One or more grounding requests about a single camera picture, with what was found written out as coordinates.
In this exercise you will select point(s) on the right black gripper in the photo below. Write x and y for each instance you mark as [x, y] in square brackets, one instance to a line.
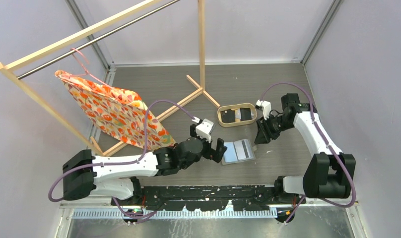
[265, 134]

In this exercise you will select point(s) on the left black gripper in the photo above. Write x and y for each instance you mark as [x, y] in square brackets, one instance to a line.
[216, 154]

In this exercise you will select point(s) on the grey chip credit card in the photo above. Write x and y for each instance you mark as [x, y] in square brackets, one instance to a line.
[243, 150]

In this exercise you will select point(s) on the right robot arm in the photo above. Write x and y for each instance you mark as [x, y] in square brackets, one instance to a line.
[329, 171]

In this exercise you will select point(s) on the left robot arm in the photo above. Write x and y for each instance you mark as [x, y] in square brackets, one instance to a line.
[86, 174]

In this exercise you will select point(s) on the black VIP card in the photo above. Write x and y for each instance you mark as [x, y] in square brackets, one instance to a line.
[228, 116]

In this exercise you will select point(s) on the oval wooden tray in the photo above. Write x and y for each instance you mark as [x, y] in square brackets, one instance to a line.
[245, 114]

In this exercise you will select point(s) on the floral orange cloth bag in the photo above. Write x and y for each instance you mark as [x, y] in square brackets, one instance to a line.
[117, 112]

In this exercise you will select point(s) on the metal rack rod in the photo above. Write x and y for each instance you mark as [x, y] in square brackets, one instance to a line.
[84, 33]

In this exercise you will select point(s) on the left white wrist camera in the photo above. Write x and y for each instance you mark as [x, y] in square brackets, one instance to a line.
[203, 128]

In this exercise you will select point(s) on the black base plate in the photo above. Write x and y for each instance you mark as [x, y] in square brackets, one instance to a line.
[210, 198]

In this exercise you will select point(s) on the pink wire hanger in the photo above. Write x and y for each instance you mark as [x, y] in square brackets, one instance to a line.
[83, 66]

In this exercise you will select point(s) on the aluminium frame rail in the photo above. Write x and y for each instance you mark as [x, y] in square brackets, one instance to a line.
[106, 208]

